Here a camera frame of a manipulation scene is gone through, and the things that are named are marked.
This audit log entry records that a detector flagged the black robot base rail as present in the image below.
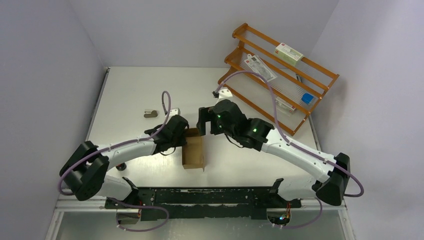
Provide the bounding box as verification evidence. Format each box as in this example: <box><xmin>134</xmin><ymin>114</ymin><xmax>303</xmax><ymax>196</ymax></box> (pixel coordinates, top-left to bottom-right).
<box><xmin>105</xmin><ymin>178</ymin><xmax>302</xmax><ymax>222</ymax></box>

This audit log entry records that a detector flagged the white green small box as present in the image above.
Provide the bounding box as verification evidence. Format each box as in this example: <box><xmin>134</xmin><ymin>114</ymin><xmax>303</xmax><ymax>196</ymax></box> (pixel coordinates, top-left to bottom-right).
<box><xmin>273</xmin><ymin>42</ymin><xmax>304</xmax><ymax>67</ymax></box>

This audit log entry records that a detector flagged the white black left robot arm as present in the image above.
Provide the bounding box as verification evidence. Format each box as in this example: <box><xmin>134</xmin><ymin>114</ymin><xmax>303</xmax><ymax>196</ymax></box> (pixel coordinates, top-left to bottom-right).
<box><xmin>59</xmin><ymin>115</ymin><xmax>189</xmax><ymax>208</ymax></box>

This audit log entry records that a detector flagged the blue small block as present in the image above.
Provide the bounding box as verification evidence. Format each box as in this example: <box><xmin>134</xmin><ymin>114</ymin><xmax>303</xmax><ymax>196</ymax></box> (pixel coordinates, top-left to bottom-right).
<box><xmin>301</xmin><ymin>93</ymin><xmax>315</xmax><ymax>105</ymax></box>

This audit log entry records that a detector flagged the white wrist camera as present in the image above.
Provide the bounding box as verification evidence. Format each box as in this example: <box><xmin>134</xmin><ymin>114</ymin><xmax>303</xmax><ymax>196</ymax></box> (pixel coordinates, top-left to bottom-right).
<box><xmin>212</xmin><ymin>87</ymin><xmax>233</xmax><ymax>102</ymax></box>
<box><xmin>169</xmin><ymin>107</ymin><xmax>181</xmax><ymax>116</ymax></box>

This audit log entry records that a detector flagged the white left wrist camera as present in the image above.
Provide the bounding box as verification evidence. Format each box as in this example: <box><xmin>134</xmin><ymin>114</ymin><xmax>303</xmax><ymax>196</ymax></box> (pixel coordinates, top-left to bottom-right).
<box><xmin>169</xmin><ymin>107</ymin><xmax>181</xmax><ymax>116</ymax></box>

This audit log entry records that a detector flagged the brown cardboard box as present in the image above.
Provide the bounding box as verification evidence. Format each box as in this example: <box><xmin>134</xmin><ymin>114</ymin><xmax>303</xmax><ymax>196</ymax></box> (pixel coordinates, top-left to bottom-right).
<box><xmin>181</xmin><ymin>128</ymin><xmax>205</xmax><ymax>172</ymax></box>

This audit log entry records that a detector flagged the clear plastic blister package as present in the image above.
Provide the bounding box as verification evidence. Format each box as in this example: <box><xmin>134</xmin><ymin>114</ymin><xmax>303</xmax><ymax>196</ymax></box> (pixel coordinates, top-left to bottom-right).
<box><xmin>244</xmin><ymin>54</ymin><xmax>277</xmax><ymax>82</ymax></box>

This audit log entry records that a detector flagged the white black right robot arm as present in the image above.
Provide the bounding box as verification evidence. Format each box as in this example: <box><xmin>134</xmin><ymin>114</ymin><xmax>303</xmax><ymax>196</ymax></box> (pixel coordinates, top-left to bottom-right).
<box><xmin>196</xmin><ymin>99</ymin><xmax>351</xmax><ymax>207</ymax></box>

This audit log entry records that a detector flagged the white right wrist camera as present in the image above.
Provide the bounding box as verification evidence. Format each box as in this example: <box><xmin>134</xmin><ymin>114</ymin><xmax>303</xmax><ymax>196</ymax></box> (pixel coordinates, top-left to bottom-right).
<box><xmin>212</xmin><ymin>87</ymin><xmax>233</xmax><ymax>102</ymax></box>

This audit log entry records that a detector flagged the orange wooden rack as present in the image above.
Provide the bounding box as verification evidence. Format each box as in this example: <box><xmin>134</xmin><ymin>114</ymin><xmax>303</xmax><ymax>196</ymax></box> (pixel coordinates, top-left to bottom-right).
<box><xmin>218</xmin><ymin>23</ymin><xmax>339</xmax><ymax>136</ymax></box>

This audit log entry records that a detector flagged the aluminium frame profile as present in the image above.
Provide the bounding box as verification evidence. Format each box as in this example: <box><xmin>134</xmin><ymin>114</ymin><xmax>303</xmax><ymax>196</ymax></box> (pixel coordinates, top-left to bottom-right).
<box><xmin>54</xmin><ymin>195</ymin><xmax>348</xmax><ymax>213</ymax></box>

